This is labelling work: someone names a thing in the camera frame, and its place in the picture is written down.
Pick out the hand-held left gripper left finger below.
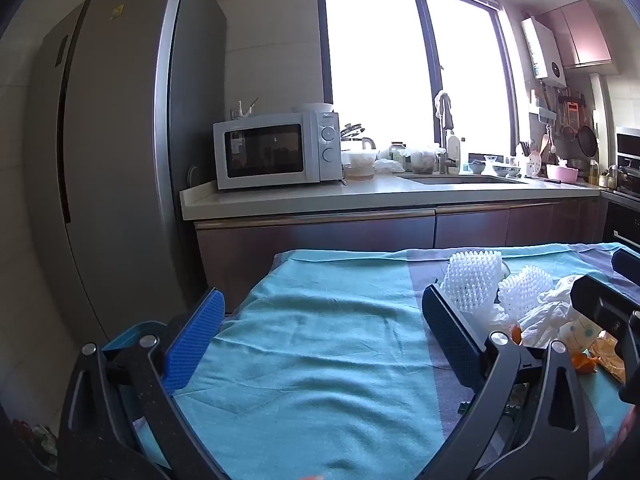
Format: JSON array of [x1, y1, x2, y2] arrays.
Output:
[[57, 287, 228, 480]]

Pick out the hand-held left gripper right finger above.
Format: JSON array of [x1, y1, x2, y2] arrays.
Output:
[[412, 284, 592, 480]]

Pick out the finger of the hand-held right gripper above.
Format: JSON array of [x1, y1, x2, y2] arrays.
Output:
[[611, 248, 640, 275], [570, 274, 640, 403]]

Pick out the white foam fruit net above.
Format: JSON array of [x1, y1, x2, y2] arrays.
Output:
[[497, 266, 553, 315], [440, 249, 503, 313]]

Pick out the yellow brown snack wrapper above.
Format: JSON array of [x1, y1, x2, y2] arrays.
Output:
[[595, 335, 627, 385]]

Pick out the teal plastic bin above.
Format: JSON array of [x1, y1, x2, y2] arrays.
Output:
[[102, 317, 173, 456]]

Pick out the black built-in oven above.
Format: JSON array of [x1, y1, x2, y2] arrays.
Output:
[[602, 195, 640, 256]]

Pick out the pink mixing bowl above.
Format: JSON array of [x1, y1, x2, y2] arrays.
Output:
[[546, 164, 579, 183]]

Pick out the steel kitchen appliance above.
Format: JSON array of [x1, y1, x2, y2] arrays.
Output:
[[615, 127, 640, 196]]

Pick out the black frying pan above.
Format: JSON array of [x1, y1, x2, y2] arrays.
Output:
[[578, 110, 598, 157]]

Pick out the teal and grey tablecloth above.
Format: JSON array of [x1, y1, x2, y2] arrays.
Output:
[[135, 242, 640, 480]]

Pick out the steel kitchen sink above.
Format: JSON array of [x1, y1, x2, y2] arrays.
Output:
[[400, 172, 521, 184]]

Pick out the wide patterned bowl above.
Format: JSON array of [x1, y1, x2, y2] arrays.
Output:
[[484, 156, 521, 177]]

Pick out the brown base cabinets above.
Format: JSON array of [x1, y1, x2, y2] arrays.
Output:
[[194, 197, 608, 306]]

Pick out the clear bag of food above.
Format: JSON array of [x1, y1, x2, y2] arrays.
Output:
[[407, 146, 438, 173]]

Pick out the beige kitchen counter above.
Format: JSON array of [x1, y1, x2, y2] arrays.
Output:
[[180, 172, 601, 221]]

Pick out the white soap bottle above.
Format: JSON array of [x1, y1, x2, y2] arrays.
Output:
[[446, 132, 462, 175]]

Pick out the steel kitchen faucet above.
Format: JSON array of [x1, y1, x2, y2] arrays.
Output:
[[434, 91, 455, 175]]

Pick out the clear plastic container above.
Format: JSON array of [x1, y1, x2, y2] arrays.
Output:
[[342, 150, 377, 182]]

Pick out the grey refrigerator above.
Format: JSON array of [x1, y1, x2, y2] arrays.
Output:
[[22, 0, 228, 346]]

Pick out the white microwave oven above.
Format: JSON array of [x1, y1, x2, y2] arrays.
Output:
[[213, 111, 342, 191]]

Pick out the hanging dish cloth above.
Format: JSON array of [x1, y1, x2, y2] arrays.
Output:
[[434, 91, 455, 131]]

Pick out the white water heater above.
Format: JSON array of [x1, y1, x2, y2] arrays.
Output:
[[521, 16, 567, 86]]

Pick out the small white ornament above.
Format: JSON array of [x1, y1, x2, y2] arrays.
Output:
[[230, 99, 259, 122]]

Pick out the kitchen window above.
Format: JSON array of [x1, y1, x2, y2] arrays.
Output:
[[315, 0, 518, 161]]

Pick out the pink wall cabinet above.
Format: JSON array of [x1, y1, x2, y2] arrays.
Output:
[[542, 0, 613, 70]]

